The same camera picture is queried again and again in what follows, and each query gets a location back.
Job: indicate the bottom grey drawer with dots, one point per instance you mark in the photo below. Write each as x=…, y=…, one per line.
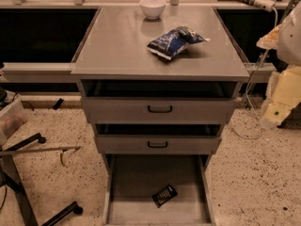
x=157, y=190

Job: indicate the clear plastic storage bin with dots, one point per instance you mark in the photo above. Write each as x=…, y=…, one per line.
x=12, y=116

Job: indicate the small black floor object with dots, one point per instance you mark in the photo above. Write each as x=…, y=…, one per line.
x=58, y=104

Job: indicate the middle grey drawer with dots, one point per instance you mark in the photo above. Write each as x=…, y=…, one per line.
x=157, y=138

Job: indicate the thin metal rod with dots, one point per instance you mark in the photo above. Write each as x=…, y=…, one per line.
x=5, y=153

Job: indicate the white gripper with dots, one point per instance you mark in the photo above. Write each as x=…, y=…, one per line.
x=291, y=41

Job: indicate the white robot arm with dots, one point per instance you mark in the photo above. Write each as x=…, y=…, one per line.
x=289, y=38

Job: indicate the blue chip bag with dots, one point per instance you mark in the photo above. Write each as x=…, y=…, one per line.
x=174, y=42

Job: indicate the grey drawer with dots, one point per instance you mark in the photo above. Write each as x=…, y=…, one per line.
x=157, y=138
x=138, y=101
x=157, y=190

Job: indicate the grey drawer cabinet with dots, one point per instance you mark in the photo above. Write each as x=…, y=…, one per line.
x=116, y=49

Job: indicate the white ceramic bowl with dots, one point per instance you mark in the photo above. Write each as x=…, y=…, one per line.
x=152, y=9

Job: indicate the top grey drawer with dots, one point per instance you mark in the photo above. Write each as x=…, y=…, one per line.
x=138, y=101

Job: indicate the grey horizontal rail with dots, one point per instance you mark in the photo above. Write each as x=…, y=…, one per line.
x=38, y=73

